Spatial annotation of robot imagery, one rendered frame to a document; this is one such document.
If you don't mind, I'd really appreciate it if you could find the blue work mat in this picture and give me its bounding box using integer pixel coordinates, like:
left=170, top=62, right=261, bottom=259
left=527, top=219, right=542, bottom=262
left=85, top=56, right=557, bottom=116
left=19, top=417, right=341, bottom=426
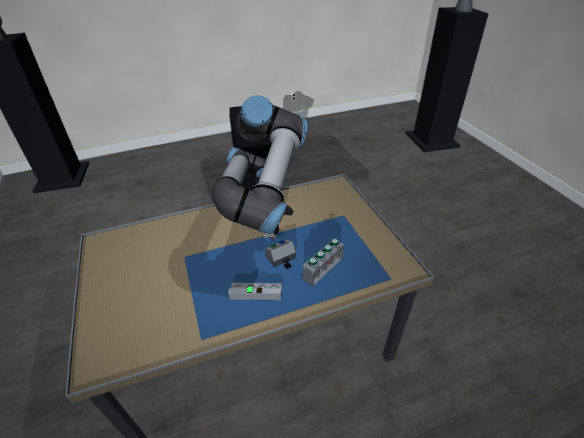
left=184, top=216, right=391, bottom=340

